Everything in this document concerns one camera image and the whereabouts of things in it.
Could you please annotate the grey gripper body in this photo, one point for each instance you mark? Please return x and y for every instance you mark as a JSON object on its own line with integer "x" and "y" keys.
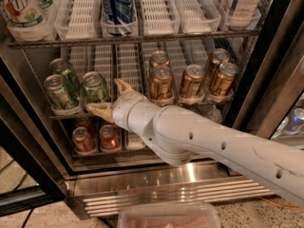
{"x": 123, "y": 106}

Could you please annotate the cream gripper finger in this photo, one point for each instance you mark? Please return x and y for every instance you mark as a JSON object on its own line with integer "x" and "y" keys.
{"x": 122, "y": 86}
{"x": 102, "y": 110}

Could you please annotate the green can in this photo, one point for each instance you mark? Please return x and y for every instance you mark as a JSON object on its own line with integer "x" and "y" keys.
{"x": 65, "y": 68}
{"x": 60, "y": 93}
{"x": 95, "y": 88}

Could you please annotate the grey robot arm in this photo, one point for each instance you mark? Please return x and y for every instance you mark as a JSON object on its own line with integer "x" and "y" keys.
{"x": 174, "y": 134}

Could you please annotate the red can back right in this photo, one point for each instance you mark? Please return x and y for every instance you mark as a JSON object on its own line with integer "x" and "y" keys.
{"x": 104, "y": 122}

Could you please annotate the red can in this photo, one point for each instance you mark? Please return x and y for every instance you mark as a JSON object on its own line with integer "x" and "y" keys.
{"x": 84, "y": 143}
{"x": 109, "y": 141}
{"x": 104, "y": 122}
{"x": 85, "y": 122}

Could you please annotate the red can back left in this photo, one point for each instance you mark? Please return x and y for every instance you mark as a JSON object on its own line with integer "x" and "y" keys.
{"x": 85, "y": 122}

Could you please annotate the red can front right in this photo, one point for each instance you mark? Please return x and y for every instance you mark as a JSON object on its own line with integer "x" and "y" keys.
{"x": 109, "y": 141}

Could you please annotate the gold can front left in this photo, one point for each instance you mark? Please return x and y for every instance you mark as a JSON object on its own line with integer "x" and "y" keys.
{"x": 161, "y": 83}

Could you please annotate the gold can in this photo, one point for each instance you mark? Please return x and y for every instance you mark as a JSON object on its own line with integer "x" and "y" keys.
{"x": 191, "y": 82}
{"x": 223, "y": 79}
{"x": 161, "y": 83}
{"x": 215, "y": 58}
{"x": 159, "y": 58}

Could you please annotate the red can front left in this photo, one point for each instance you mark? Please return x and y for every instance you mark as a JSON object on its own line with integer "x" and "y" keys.
{"x": 84, "y": 143}

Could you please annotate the gold can back left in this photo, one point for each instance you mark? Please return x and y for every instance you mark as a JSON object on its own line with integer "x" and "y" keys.
{"x": 159, "y": 58}

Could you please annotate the gold can middle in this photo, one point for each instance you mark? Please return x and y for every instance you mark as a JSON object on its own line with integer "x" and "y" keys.
{"x": 191, "y": 82}

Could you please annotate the gold can front right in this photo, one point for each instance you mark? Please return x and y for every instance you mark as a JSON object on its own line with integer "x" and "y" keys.
{"x": 223, "y": 79}

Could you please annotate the gold can back right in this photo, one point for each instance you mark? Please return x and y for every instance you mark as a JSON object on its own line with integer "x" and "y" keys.
{"x": 215, "y": 58}

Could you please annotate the stainless steel fridge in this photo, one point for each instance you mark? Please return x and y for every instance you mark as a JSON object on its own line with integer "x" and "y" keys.
{"x": 38, "y": 162}

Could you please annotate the blue can behind door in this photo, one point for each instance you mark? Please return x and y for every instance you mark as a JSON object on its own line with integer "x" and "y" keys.
{"x": 295, "y": 121}

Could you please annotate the blue pepsi bottle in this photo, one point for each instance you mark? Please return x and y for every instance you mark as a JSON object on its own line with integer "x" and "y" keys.
{"x": 118, "y": 18}

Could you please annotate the clear plastic container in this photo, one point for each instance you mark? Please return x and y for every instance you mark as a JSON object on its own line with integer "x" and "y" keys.
{"x": 169, "y": 215}

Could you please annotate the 7up bottle front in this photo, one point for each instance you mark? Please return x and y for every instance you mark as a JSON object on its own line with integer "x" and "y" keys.
{"x": 27, "y": 22}

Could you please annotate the white label bottle right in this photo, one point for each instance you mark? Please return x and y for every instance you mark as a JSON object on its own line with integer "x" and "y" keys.
{"x": 236, "y": 14}

